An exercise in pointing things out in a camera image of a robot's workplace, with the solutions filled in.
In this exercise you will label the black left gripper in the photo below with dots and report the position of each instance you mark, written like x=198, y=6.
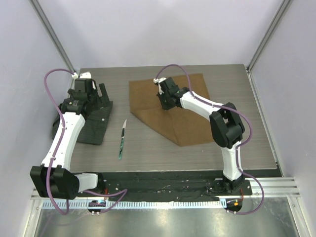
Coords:
x=102, y=101

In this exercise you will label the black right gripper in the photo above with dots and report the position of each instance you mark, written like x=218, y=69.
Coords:
x=165, y=106

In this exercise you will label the brown cloth napkin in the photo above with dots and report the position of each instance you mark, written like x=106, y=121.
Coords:
x=180, y=126

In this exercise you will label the green handled knife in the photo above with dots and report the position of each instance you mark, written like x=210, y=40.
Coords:
x=123, y=131

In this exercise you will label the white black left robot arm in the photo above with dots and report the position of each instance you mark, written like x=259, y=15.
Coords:
x=85, y=119

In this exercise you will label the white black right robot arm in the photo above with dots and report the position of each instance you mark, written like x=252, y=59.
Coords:
x=226, y=126

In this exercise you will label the dark striped folded shirt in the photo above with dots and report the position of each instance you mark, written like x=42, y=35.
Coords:
x=94, y=129

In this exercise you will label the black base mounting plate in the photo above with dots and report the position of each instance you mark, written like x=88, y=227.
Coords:
x=157, y=175

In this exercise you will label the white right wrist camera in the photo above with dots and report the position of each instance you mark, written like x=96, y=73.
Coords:
x=158, y=83

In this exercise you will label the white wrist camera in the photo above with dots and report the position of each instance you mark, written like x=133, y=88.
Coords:
x=86, y=75
x=158, y=83

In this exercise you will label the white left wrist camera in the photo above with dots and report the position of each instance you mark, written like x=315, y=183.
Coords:
x=86, y=75

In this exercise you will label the white slotted cable duct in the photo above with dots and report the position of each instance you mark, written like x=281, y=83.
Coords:
x=92, y=204

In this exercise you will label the left aluminium corner post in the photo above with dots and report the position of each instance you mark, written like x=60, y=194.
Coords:
x=51, y=32

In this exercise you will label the aluminium corner post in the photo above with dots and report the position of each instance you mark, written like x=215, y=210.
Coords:
x=281, y=11
x=51, y=32

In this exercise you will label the aluminium frame rail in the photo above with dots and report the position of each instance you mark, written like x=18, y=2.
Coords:
x=271, y=184

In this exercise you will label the right aluminium corner post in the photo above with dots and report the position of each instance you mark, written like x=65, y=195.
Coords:
x=281, y=11

